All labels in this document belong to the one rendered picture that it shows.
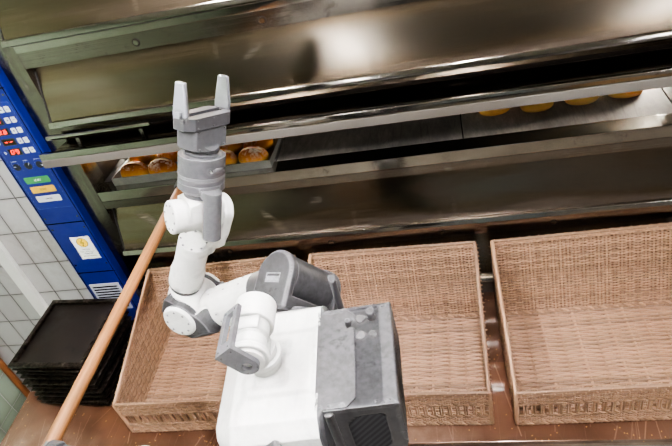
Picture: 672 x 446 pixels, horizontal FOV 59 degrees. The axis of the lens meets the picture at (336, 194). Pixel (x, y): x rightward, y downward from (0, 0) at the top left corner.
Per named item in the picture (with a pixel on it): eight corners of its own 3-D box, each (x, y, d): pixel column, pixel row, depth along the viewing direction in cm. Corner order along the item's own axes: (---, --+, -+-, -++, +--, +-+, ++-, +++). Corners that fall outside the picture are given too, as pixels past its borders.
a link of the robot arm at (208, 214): (213, 163, 118) (212, 215, 122) (160, 169, 112) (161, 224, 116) (239, 182, 109) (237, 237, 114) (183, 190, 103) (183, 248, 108)
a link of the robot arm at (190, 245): (224, 185, 118) (212, 232, 126) (181, 191, 113) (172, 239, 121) (237, 207, 114) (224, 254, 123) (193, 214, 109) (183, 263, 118)
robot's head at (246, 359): (281, 321, 93) (243, 298, 90) (277, 366, 87) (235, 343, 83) (257, 339, 96) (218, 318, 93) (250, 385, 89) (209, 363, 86)
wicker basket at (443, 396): (324, 306, 216) (306, 251, 200) (483, 296, 203) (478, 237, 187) (304, 429, 178) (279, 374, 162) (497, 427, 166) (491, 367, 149)
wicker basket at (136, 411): (174, 317, 228) (145, 266, 212) (316, 306, 217) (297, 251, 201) (129, 435, 190) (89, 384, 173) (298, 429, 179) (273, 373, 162)
